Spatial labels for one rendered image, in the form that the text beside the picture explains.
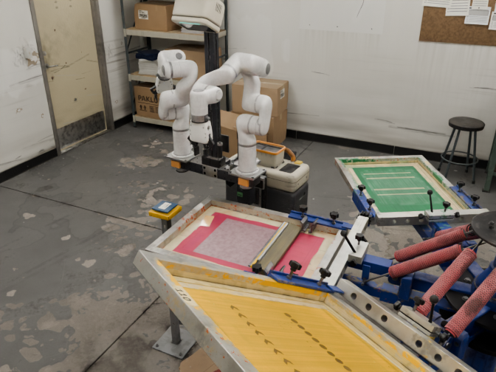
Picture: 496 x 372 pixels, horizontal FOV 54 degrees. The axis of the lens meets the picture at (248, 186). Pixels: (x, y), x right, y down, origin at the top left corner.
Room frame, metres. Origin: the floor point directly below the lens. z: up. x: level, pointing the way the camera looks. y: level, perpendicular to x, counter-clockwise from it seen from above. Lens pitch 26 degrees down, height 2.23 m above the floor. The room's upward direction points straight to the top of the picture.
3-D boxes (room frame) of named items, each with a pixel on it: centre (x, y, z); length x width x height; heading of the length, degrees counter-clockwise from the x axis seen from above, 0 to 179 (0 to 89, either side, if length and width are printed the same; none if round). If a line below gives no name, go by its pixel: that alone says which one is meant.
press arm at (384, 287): (1.77, -0.40, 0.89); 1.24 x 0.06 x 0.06; 64
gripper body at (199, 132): (2.06, 0.21, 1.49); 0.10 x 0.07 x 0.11; 59
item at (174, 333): (2.31, 0.45, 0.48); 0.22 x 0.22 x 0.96; 64
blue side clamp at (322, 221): (2.11, -0.35, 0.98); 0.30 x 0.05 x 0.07; 64
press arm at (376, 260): (1.72, -0.52, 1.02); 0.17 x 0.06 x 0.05; 64
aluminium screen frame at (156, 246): (1.96, -0.01, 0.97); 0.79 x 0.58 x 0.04; 64
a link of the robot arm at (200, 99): (2.09, 0.18, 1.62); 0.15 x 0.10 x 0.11; 149
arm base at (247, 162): (2.41, 0.00, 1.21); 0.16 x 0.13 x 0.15; 149
